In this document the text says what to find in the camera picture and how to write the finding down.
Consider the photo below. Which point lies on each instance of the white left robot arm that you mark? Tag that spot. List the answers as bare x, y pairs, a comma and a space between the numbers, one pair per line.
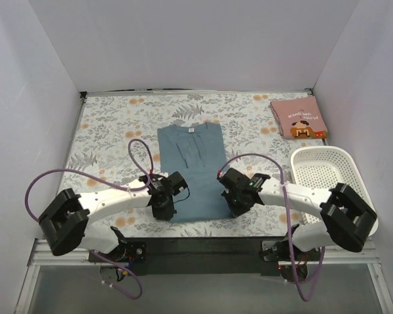
69, 222

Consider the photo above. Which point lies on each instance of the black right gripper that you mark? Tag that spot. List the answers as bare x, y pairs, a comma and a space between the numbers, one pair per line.
235, 205

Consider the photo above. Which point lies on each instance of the folded pink t shirt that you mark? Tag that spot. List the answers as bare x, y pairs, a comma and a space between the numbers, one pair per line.
299, 118

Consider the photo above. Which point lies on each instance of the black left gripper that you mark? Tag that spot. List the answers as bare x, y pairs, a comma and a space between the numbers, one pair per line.
164, 211

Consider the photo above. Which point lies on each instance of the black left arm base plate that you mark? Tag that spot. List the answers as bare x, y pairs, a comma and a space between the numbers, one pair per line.
128, 253

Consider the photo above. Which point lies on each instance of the blue t shirt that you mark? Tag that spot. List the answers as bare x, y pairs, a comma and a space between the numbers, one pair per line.
197, 153

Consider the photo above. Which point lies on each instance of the white perforated plastic basket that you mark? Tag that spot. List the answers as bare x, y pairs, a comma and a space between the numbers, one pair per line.
324, 167

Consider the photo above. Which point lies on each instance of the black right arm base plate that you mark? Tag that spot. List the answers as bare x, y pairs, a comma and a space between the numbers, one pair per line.
278, 251

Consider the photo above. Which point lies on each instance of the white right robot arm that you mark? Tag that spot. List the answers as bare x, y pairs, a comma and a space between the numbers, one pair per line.
344, 218

